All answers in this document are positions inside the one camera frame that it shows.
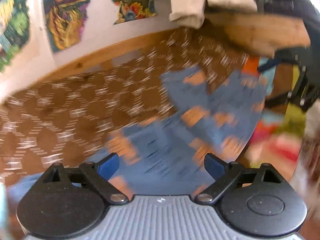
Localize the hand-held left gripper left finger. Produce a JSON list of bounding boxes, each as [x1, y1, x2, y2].
[[43, 152, 129, 205]]

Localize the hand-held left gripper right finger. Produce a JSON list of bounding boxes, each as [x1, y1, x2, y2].
[[194, 153, 284, 205]]

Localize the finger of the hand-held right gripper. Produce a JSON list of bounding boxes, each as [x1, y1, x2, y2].
[[264, 91, 294, 108], [257, 56, 300, 72]]

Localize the blue pants with orange print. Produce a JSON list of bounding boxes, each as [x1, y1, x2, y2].
[[5, 64, 266, 198]]

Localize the dark cloth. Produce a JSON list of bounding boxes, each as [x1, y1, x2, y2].
[[250, 0, 320, 57]]

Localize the brown patterned blanket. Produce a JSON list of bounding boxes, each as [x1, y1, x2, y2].
[[0, 27, 250, 207]]

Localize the red and white patterned cloth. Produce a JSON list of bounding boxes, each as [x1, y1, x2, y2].
[[291, 110, 320, 220]]

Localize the beige hanging cloth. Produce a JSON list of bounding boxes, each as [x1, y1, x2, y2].
[[169, 0, 258, 30]]

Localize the wooden bed frame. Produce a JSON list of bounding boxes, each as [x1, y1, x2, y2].
[[37, 12, 311, 83]]

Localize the colourful floral wall poster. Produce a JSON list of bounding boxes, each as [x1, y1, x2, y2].
[[99, 0, 158, 25]]

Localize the yellow and purple wall poster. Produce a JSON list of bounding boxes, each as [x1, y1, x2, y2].
[[41, 0, 88, 53]]

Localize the green wall poster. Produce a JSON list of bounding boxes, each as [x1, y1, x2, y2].
[[0, 0, 32, 73]]

